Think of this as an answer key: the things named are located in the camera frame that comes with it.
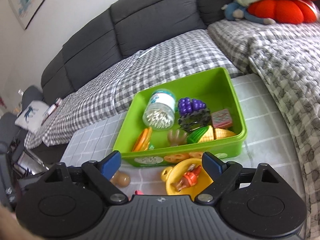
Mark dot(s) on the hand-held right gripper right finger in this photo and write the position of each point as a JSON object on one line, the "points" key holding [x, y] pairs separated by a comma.
{"points": [[212, 166]]}

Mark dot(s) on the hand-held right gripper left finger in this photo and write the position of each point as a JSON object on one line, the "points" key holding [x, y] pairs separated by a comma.
{"points": [[111, 163]]}

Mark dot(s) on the toy corn with green husk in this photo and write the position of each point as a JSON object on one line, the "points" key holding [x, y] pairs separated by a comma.
{"points": [[220, 132]]}

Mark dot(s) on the yellow toy bowl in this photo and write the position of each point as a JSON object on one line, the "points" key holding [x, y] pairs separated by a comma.
{"points": [[175, 180]]}

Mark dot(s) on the green plastic box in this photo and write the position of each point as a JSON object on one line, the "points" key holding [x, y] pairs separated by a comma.
{"points": [[155, 152]]}

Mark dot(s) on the pink patterned small box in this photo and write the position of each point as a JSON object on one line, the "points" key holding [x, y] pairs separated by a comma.
{"points": [[221, 118]]}

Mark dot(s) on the purple toy grapes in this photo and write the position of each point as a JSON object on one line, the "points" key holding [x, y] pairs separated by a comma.
{"points": [[187, 105]]}

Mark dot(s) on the clear cotton swab jar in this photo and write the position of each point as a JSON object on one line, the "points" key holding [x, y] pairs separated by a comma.
{"points": [[160, 110]]}

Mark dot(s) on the brown toy ball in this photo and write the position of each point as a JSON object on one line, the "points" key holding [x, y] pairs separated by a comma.
{"points": [[121, 179]]}

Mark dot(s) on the brown orange toy figure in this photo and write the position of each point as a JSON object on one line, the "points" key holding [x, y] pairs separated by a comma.
{"points": [[187, 178]]}

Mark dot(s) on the small red white box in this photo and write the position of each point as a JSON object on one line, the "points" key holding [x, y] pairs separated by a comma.
{"points": [[53, 108]]}

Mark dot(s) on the small-check grey sofa cover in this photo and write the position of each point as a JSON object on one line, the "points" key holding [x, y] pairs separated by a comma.
{"points": [[125, 75]]}

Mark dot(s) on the white cushion with blue print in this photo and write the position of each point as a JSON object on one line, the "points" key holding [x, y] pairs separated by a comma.
{"points": [[31, 115]]}

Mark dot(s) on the white strip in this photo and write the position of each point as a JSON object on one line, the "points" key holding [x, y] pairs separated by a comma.
{"points": [[147, 51]]}

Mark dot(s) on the large-check grey blanket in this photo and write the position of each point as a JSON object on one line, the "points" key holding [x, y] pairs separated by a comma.
{"points": [[287, 67]]}

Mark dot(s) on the dark grey sofa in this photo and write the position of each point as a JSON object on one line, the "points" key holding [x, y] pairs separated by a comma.
{"points": [[137, 25]]}

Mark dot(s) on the blue plush monkey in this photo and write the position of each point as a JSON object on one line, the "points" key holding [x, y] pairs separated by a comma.
{"points": [[237, 7]]}

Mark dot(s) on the red flower cushion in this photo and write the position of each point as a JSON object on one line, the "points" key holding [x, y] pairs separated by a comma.
{"points": [[282, 7]]}

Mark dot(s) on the framed wall picture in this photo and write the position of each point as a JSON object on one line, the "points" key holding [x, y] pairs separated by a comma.
{"points": [[25, 0]]}

